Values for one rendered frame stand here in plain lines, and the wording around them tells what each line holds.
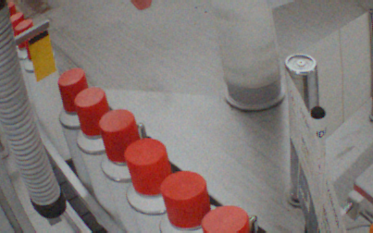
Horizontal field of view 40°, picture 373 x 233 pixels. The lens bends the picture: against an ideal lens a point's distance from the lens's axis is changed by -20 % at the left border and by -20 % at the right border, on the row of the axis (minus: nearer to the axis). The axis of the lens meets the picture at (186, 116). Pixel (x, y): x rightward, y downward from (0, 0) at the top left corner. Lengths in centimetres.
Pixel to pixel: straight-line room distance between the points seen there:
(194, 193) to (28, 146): 13
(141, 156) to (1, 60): 17
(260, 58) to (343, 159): 19
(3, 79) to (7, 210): 24
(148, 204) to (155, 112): 40
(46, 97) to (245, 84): 27
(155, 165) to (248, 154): 32
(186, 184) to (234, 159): 33
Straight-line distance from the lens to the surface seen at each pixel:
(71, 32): 130
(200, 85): 91
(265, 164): 76
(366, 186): 33
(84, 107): 55
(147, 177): 47
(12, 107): 39
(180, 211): 44
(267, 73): 82
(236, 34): 78
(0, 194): 57
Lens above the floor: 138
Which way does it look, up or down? 36 degrees down
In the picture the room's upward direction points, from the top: 11 degrees counter-clockwise
